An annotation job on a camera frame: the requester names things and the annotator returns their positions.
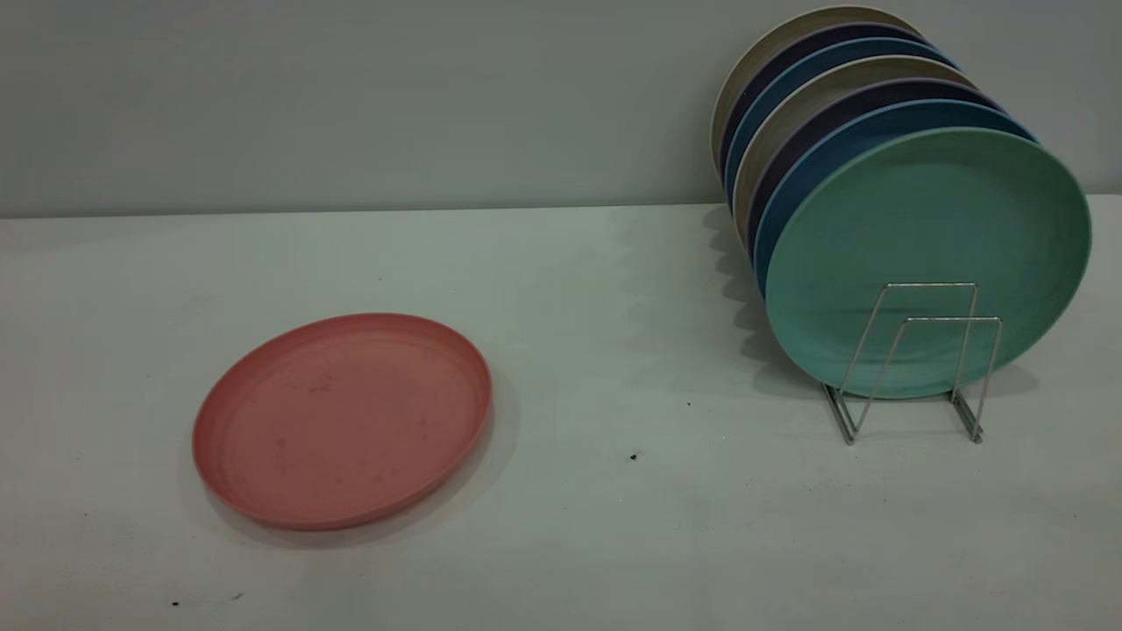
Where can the pink round plate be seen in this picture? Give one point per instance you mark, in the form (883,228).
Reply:
(342,421)

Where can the blue round plate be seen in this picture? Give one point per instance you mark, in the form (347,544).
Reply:
(820,162)
(820,66)

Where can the dark purple round plate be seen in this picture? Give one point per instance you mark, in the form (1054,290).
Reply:
(820,41)
(820,127)

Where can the beige round plate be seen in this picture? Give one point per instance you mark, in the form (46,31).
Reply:
(771,46)
(820,95)

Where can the green round plate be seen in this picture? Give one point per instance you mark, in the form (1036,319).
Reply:
(920,228)

